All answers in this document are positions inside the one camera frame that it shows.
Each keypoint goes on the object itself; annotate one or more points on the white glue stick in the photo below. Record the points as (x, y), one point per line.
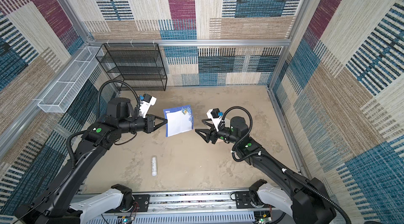
(154, 166)

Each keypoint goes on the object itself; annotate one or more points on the blue floral letter paper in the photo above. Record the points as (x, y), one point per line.
(179, 120)

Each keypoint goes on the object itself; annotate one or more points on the white wire mesh basket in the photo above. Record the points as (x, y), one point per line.
(62, 94)

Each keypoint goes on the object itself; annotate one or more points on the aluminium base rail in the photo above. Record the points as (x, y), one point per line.
(198, 207)

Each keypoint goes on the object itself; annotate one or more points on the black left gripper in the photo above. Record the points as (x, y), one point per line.
(150, 119)

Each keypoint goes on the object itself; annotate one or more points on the black wire shelf rack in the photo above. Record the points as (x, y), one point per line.
(139, 65)

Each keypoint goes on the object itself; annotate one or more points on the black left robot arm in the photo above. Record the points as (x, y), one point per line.
(85, 149)

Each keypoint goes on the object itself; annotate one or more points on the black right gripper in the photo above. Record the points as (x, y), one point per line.
(209, 133)

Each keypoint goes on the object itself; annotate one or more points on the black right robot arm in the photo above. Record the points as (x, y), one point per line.
(305, 200)

